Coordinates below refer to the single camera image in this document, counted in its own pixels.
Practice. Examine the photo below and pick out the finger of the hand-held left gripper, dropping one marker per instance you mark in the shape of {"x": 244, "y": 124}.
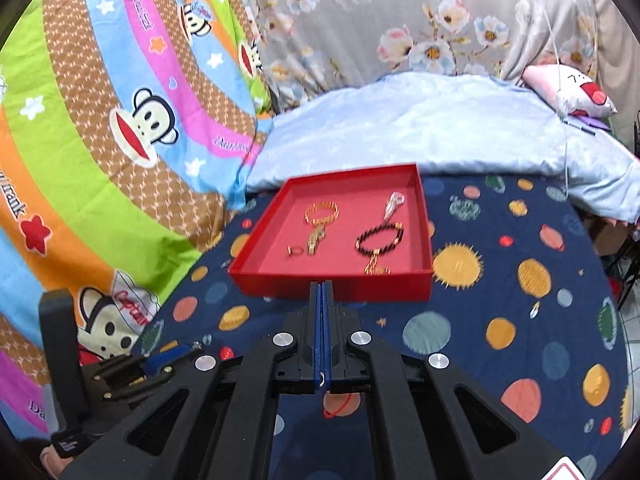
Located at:
{"x": 162, "y": 357}

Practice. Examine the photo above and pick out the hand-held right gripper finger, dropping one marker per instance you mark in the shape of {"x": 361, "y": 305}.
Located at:
{"x": 315, "y": 340}
{"x": 327, "y": 340}

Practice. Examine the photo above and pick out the red shallow cardboard box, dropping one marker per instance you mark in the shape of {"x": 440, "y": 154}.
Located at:
{"x": 345, "y": 260}

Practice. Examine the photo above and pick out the gold cuff bangle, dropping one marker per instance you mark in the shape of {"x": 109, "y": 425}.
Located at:
{"x": 311, "y": 215}

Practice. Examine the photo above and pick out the navy planet printed sheet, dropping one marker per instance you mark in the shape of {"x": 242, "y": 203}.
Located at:
{"x": 500, "y": 310}

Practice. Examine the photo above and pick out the cartoon monkey printed blanket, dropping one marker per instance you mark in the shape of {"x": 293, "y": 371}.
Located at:
{"x": 100, "y": 135}

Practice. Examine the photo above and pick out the light blue quilt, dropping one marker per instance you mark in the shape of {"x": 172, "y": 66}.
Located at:
{"x": 425, "y": 120}

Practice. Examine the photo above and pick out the red white card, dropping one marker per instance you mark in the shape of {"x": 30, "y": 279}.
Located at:
{"x": 567, "y": 471}

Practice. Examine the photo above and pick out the brown cardboard box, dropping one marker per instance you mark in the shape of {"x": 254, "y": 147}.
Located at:
{"x": 607, "y": 235}

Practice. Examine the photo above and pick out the grey floral cloth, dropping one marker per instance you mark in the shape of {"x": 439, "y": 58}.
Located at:
{"x": 400, "y": 20}

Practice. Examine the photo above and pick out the purple notebook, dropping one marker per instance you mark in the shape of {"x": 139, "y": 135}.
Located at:
{"x": 585, "y": 124}

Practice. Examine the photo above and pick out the white cartoon pillow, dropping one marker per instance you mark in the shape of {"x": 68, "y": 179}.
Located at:
{"x": 575, "y": 90}

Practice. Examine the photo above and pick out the beige curtain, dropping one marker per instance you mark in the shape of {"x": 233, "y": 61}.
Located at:
{"x": 617, "y": 50}

